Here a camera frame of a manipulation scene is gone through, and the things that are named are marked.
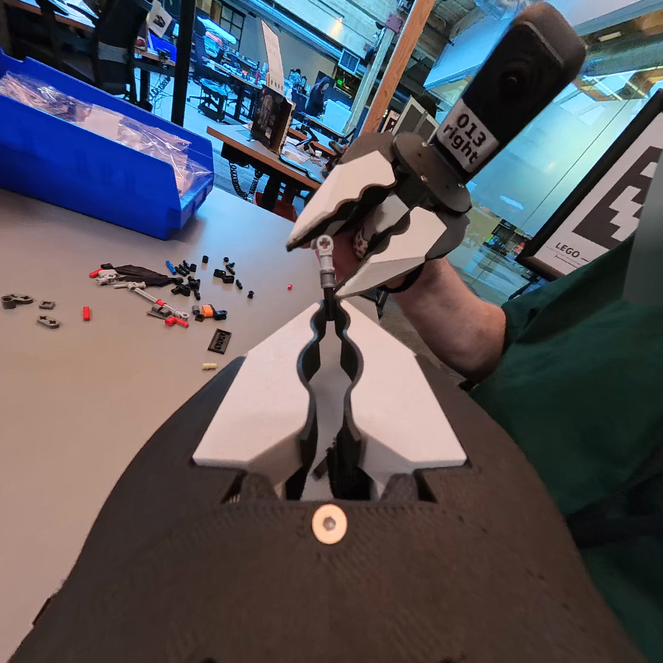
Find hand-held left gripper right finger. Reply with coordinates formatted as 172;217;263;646
334;300;468;500

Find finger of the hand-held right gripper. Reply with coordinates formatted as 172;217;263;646
286;150;400;252
334;199;449;300

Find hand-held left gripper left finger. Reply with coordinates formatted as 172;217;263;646
193;303;327;500

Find light grey lego joint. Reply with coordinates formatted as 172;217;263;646
316;234;338;290

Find person's right forearm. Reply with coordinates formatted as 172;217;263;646
409;259;507;385

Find pile of loose lego pieces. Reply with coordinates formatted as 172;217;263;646
88;254;257;330

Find person's right hand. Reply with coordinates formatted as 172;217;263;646
315;228;451;317

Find dark printed box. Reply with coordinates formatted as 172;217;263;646
251;84;297;154

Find background wooden desk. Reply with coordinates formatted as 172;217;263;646
206;124;332;210

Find wooden pillar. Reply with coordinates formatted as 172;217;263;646
359;0;437;136

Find white sign board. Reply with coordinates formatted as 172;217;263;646
260;20;287;99

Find person's green shirt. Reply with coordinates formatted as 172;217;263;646
469;236;663;663

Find black office chair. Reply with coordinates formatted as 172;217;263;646
93;0;151;107
194;31;234;122

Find black framed poster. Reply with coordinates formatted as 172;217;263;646
515;88;663;283

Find black pole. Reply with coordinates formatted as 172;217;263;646
170;0;198;126

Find clear plastic parts bags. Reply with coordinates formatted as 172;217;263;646
0;70;208;200

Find blue storage bin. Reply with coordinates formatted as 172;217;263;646
0;49;214;241

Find black coiled cable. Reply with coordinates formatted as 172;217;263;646
228;160;262;200

